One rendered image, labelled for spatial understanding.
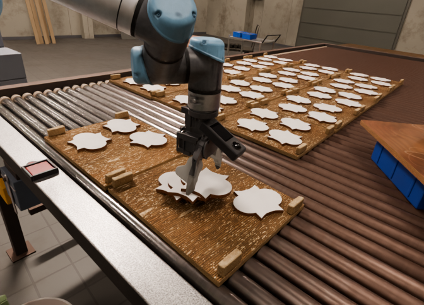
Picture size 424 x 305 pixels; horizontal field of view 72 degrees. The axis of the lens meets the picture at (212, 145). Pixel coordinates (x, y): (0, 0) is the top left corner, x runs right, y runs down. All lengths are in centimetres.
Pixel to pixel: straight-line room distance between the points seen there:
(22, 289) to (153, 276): 136
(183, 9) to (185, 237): 46
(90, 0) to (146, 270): 50
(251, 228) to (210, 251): 12
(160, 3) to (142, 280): 50
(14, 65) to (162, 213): 278
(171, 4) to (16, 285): 174
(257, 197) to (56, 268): 142
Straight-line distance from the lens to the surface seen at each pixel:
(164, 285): 63
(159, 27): 47
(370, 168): 117
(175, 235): 69
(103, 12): 51
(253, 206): 77
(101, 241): 72
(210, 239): 68
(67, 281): 189
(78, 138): 111
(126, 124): 120
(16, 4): 1013
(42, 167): 101
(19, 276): 201
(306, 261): 72
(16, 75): 337
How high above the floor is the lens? 142
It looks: 27 degrees down
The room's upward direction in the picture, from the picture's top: 5 degrees clockwise
